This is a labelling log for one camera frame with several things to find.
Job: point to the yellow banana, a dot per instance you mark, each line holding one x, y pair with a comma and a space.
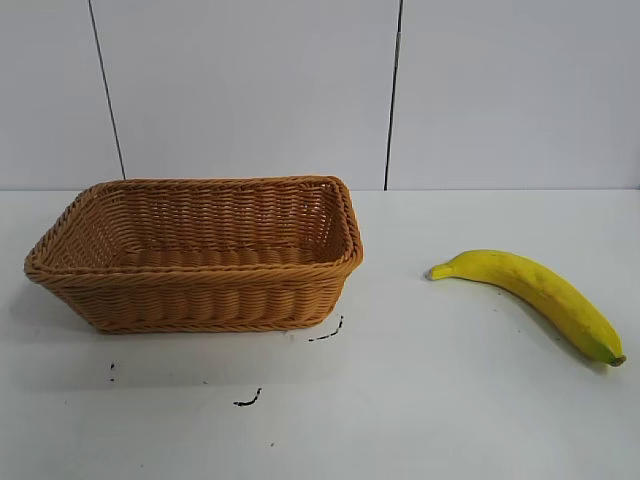
550, 295

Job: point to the brown woven wicker basket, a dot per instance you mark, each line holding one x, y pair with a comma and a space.
210, 295

